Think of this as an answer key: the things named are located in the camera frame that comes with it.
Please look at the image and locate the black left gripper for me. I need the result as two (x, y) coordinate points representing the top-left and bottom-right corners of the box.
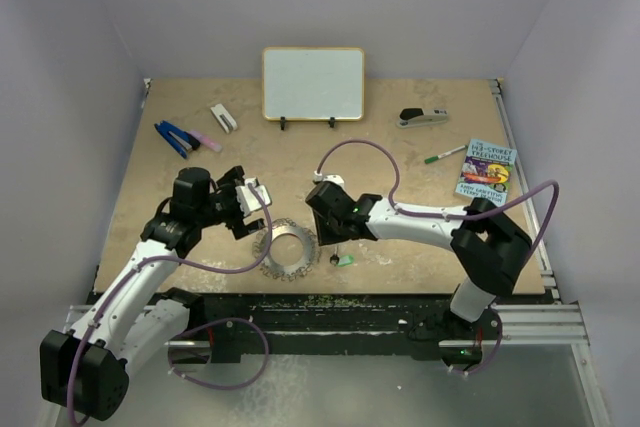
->
(195, 166), (263, 238)

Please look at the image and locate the large metal key ring disc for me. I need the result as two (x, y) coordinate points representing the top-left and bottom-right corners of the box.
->
(259, 218), (320, 282)

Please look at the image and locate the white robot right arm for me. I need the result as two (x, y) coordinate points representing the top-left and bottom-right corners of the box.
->
(305, 180), (533, 338)

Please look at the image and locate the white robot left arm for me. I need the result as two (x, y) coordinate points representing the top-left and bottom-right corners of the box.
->
(39, 166), (272, 421)

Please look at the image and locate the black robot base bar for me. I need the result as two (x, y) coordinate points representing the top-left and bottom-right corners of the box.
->
(153, 289), (502, 365)

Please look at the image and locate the pink eraser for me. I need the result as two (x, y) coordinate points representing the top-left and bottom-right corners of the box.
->
(191, 131), (223, 152)

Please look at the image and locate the blue stapler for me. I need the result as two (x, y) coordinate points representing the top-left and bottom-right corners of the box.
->
(154, 120), (201, 159)

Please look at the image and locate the white staple remover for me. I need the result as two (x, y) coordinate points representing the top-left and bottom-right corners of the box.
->
(209, 103), (238, 134)

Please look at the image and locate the green capped marker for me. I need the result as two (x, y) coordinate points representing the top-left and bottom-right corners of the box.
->
(424, 145), (468, 164)

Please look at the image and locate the black grey stapler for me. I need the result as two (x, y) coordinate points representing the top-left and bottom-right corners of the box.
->
(396, 108), (449, 129)

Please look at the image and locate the small whiteboard on stand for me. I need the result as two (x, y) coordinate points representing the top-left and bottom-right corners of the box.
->
(262, 46), (365, 126)

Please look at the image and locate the blue treehouse book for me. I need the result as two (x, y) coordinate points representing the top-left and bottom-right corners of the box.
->
(454, 139), (517, 206)

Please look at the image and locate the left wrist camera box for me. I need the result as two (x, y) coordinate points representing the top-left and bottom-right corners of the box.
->
(235, 177), (272, 217)

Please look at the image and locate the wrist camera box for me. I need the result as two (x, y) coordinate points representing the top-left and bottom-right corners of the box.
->
(235, 177), (272, 217)
(312, 172), (345, 188)

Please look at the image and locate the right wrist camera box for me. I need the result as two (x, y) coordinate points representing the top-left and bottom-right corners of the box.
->
(312, 172), (345, 188)

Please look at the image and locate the aluminium frame rail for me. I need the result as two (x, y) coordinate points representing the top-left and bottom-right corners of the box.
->
(70, 293), (587, 349)

